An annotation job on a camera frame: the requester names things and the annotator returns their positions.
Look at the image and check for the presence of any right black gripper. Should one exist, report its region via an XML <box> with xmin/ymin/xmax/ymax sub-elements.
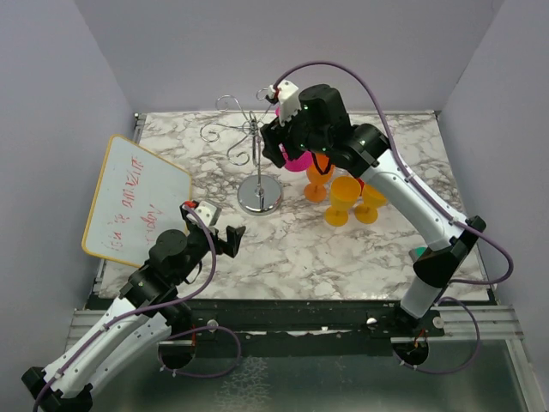
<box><xmin>259</xmin><ymin>99</ymin><xmax>329</xmax><ymax>168</ymax></box>

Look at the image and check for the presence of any pink wine glass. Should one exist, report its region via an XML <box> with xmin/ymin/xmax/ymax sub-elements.
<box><xmin>274</xmin><ymin>106</ymin><xmax>313</xmax><ymax>173</ymax></box>

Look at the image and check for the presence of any orange wine glass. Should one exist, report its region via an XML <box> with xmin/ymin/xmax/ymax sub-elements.
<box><xmin>304</xmin><ymin>154</ymin><xmax>335</xmax><ymax>203</ymax></box>

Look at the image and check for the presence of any chrome wine glass rack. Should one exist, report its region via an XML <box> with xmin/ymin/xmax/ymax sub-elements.
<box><xmin>199</xmin><ymin>94</ymin><xmax>283</xmax><ymax>216</ymax></box>

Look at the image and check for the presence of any yellow wine glass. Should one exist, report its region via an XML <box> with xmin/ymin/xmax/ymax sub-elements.
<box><xmin>324</xmin><ymin>176</ymin><xmax>361</xmax><ymax>227</ymax></box>
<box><xmin>354</xmin><ymin>185</ymin><xmax>388</xmax><ymax>224</ymax></box>

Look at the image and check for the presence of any red wine glass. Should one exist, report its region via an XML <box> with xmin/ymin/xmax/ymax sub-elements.
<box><xmin>356</xmin><ymin>179</ymin><xmax>365</xmax><ymax>192</ymax></box>

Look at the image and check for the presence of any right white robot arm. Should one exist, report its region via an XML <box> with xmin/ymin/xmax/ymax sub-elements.
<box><xmin>261</xmin><ymin>80</ymin><xmax>486</xmax><ymax>336</ymax></box>

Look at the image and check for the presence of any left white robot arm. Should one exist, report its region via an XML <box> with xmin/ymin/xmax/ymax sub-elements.
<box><xmin>21</xmin><ymin>222</ymin><xmax>245</xmax><ymax>411</ymax></box>

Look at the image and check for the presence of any yellow framed whiteboard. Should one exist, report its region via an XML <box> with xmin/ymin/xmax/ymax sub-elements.
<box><xmin>81</xmin><ymin>135</ymin><xmax>191</xmax><ymax>267</ymax></box>

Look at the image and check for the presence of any green whiteboard eraser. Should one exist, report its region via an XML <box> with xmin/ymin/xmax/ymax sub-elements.
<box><xmin>408</xmin><ymin>246</ymin><xmax>426</xmax><ymax>262</ymax></box>

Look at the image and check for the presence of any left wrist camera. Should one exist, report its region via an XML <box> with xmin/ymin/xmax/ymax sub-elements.
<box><xmin>180</xmin><ymin>200</ymin><xmax>221</xmax><ymax>227</ymax></box>

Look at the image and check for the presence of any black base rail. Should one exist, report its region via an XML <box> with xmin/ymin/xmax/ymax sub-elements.
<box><xmin>153</xmin><ymin>299</ymin><xmax>443</xmax><ymax>367</ymax></box>

